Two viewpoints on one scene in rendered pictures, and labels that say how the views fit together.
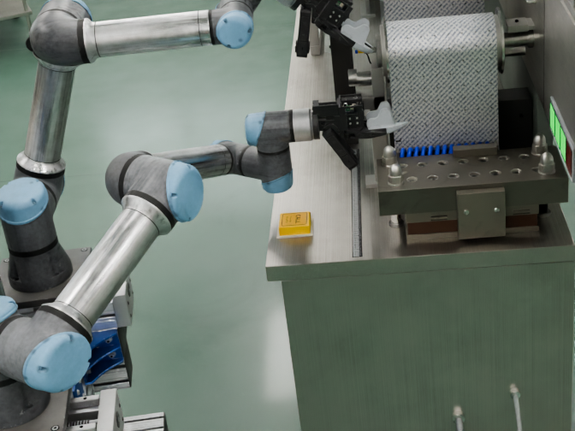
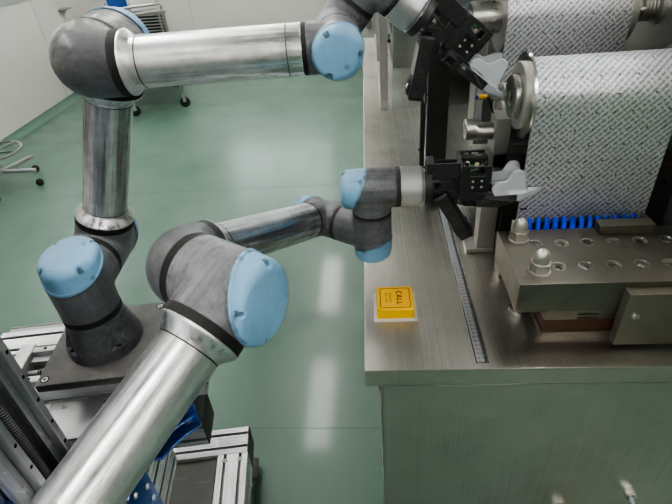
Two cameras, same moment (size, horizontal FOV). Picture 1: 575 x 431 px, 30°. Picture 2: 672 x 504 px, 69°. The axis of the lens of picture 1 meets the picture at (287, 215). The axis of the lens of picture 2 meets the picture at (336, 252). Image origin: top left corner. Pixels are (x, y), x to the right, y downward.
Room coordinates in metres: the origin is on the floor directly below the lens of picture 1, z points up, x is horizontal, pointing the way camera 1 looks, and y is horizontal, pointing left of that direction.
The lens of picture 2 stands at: (1.43, 0.10, 1.55)
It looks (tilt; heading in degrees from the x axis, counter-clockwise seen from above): 35 degrees down; 359
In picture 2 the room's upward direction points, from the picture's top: 5 degrees counter-clockwise
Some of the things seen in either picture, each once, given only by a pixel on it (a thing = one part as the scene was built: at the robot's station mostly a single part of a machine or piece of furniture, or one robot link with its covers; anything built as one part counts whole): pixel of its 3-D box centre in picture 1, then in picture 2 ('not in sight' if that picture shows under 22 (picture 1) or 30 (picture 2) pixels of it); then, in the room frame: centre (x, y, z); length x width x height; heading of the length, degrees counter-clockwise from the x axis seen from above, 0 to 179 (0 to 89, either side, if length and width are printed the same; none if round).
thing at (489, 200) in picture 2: (366, 131); (490, 197); (2.20, -0.20, 1.09); 0.09 x 0.05 x 0.02; 83
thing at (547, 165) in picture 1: (547, 162); not in sight; (2.02, -0.56, 1.05); 0.04 x 0.04 x 0.04
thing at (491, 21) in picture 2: not in sight; (484, 17); (2.53, -0.27, 1.33); 0.06 x 0.06 x 0.06; 84
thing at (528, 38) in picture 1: (516, 38); not in sight; (2.25, -0.55, 1.25); 0.07 x 0.04 x 0.04; 84
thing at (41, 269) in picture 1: (36, 256); (98, 323); (2.22, 0.60, 0.87); 0.15 x 0.15 x 0.10
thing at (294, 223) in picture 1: (294, 223); (394, 302); (2.15, -0.01, 0.91); 0.07 x 0.07 x 0.02; 84
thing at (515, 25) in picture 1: (519, 24); not in sight; (2.25, -0.56, 1.28); 0.06 x 0.05 x 0.02; 84
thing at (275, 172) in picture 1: (269, 166); (365, 230); (2.26, 0.03, 1.01); 0.11 x 0.08 x 0.11; 52
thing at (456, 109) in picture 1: (445, 113); (588, 178); (2.21, -0.38, 1.11); 0.23 x 0.01 x 0.18; 84
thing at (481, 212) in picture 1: (481, 214); (651, 317); (1.99, -0.41, 0.96); 0.10 x 0.03 x 0.11; 84
